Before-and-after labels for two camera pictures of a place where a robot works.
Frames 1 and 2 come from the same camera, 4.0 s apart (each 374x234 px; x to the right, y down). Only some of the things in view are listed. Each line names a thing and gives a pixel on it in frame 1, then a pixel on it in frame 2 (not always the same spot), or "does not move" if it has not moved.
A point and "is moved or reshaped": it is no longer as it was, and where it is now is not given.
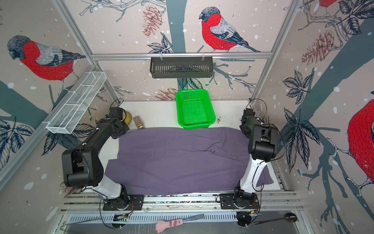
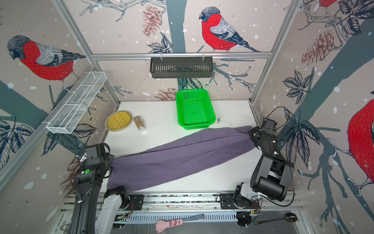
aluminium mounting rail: x=287 y=201 does not move
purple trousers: x=182 y=161 is moved or reshaped
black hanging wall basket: x=181 y=67 does not move
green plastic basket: x=195 y=108 does not move
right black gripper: x=248 y=135 -> x=252 y=131
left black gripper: x=126 y=128 -> x=110 y=156
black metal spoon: x=289 y=217 does not move
